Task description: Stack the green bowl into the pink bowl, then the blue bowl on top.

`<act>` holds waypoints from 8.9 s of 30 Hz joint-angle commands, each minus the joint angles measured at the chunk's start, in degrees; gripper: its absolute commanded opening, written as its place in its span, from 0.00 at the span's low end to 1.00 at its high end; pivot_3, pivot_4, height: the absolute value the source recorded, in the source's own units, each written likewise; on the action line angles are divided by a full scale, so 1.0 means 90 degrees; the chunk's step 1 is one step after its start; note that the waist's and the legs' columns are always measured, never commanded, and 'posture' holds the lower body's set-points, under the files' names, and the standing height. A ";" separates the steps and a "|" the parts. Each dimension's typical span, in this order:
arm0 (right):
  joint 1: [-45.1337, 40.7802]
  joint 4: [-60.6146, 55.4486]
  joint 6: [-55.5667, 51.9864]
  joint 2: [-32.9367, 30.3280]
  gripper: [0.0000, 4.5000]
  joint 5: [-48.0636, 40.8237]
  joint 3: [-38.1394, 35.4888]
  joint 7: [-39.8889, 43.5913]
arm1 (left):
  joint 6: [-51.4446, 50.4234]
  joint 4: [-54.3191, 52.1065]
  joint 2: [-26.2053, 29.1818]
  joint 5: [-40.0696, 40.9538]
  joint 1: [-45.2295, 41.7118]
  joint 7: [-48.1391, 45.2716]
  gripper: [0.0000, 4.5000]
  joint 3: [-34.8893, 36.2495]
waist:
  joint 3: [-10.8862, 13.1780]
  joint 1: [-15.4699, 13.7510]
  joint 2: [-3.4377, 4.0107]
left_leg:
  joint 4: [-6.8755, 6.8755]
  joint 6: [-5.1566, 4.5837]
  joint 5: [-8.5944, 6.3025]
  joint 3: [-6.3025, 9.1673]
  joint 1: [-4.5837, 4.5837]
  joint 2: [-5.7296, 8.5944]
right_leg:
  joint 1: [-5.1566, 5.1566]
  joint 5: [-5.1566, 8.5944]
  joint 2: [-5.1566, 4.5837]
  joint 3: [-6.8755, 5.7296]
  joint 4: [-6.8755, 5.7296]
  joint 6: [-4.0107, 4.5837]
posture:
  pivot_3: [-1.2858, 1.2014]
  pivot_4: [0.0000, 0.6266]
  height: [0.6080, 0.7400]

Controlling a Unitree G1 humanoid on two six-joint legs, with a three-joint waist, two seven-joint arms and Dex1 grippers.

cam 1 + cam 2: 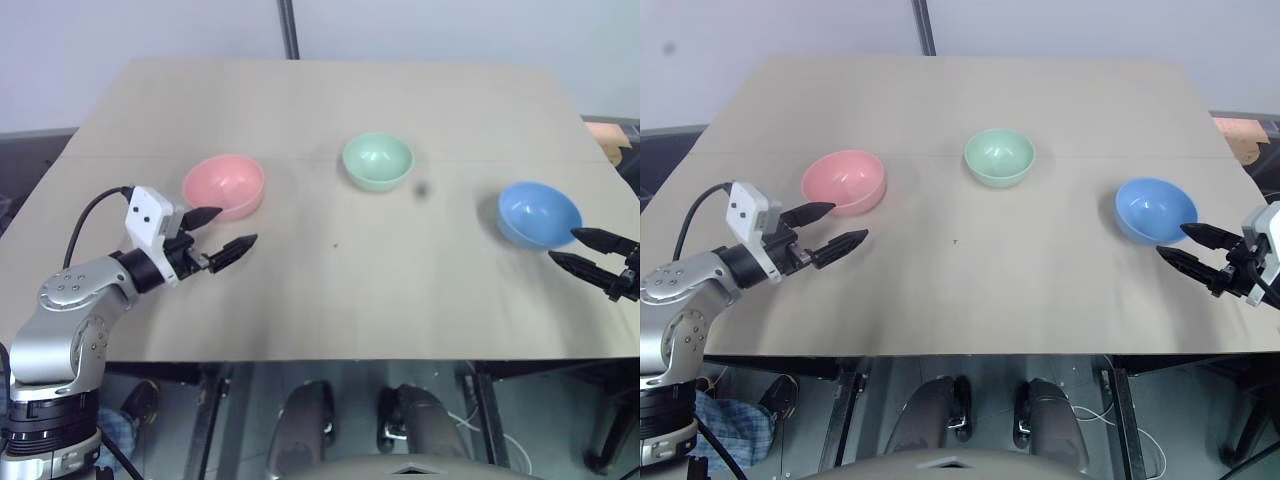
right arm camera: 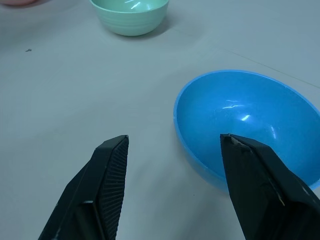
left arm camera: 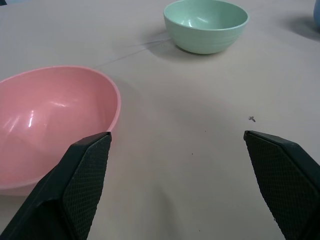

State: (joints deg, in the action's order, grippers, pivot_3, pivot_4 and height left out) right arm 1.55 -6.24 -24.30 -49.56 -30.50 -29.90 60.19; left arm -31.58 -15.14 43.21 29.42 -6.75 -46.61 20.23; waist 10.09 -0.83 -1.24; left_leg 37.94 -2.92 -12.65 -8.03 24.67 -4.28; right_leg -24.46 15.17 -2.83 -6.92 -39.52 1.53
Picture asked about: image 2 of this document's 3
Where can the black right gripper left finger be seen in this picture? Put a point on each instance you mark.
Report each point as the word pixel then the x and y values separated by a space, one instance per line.
pixel 100 190

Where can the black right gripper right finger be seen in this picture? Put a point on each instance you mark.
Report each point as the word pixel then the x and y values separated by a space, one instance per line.
pixel 260 190

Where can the blue plastic bowl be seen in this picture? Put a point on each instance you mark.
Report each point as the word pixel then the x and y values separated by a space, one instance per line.
pixel 240 110

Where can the green plastic bowl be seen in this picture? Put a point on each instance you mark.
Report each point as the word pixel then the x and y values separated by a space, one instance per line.
pixel 130 17

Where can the pink object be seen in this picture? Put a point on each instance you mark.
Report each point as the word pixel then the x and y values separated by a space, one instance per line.
pixel 20 2

